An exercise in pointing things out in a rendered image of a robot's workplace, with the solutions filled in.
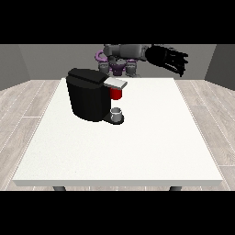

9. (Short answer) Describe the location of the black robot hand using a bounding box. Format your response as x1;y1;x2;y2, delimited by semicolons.
144;44;190;78

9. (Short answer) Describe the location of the pale grey machine lid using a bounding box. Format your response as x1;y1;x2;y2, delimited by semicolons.
103;76;129;91

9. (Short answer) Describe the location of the red pod holder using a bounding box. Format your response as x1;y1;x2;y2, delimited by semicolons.
109;87;123;101

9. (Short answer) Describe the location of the black coffee machine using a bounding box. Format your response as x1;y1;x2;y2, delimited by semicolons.
65;67;126;126

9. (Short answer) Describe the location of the small grey cup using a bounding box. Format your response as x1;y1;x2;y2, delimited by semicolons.
110;106;124;122

